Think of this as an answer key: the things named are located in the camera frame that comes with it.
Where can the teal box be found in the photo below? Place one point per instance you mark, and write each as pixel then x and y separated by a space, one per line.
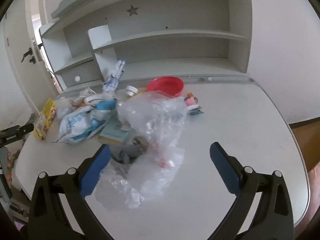
pixel 112 132

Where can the dark teal wrapper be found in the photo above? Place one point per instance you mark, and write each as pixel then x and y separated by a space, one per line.
pixel 196 111

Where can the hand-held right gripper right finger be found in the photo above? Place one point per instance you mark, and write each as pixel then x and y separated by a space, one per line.
pixel 225 170

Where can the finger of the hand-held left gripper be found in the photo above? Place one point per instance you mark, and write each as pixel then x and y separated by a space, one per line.
pixel 25 128
pixel 12 140

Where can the large clear plastic bag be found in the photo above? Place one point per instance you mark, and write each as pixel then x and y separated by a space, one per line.
pixel 155 115

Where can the black door lock knob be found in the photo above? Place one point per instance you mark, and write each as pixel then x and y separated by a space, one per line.
pixel 32 59

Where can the clear bag with pink print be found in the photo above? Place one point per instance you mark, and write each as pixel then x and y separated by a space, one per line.
pixel 140 180

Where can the white door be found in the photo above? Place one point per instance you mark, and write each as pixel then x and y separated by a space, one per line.
pixel 17 85

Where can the white and blue plastic bag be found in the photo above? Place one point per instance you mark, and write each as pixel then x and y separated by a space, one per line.
pixel 80 122

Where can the white desk shelf unit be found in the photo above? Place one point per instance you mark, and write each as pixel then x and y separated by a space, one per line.
pixel 175 12

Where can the grey crumpled cloth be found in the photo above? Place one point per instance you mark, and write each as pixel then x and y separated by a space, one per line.
pixel 127 152

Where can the person's left hand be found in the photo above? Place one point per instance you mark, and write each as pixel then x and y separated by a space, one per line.
pixel 10 170

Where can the white bottle cap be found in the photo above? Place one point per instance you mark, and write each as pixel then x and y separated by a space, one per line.
pixel 131 90

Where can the white round drawer knob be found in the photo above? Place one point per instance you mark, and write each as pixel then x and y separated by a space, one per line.
pixel 77 78

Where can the grey drawer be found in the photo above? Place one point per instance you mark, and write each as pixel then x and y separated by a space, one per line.
pixel 86 73

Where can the yellow snack packet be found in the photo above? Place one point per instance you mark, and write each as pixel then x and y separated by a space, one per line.
pixel 43 121

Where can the pink snack box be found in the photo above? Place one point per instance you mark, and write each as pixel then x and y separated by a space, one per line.
pixel 191 101

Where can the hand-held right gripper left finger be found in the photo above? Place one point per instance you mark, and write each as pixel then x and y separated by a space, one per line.
pixel 96 172

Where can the red plastic bowl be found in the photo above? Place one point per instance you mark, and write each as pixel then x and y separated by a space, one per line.
pixel 165 85

